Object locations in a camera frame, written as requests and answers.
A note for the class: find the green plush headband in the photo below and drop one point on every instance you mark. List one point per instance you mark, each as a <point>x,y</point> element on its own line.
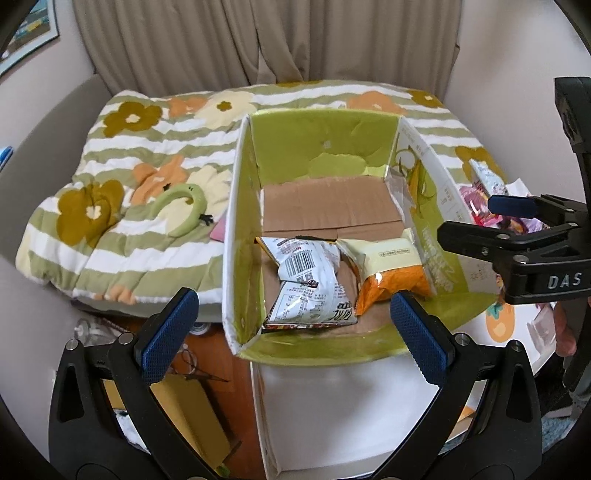
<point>183,208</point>

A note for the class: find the grey white snack bag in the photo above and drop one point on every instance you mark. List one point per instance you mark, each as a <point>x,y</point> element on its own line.
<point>485,179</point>

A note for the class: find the white silver snack bag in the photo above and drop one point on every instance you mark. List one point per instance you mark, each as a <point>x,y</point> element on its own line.
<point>310,295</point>

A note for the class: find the framed city picture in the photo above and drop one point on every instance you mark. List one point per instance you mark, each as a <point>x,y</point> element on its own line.
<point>37,29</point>

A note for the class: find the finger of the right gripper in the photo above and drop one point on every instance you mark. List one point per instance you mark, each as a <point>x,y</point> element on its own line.
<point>550,209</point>
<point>503,249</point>

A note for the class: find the blue object on ledge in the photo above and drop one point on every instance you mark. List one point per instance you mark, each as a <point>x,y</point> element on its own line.
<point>5,155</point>

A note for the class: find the brown envelope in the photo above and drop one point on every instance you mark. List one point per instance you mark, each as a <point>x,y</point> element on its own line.
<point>187,406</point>

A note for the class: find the pink white snack bag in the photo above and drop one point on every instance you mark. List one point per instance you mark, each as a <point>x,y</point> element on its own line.
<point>477,203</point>

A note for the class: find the floral striped quilt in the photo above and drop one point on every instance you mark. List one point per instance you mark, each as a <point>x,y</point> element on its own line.
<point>107,235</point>

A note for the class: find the person's right hand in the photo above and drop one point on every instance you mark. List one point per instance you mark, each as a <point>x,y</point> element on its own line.
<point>568,317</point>

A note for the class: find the purple snack bag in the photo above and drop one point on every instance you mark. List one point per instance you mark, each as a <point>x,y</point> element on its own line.
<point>520,225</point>

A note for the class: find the green cardboard box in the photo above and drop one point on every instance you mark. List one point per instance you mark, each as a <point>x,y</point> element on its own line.
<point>329,174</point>

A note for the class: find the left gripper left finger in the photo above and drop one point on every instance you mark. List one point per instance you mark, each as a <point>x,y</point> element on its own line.
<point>105,422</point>

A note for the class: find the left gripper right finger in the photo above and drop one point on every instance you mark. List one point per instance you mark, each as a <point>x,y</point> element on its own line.
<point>504,440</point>

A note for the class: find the orange yellow snack bag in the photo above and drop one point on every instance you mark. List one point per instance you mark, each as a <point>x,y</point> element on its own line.
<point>384,268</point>

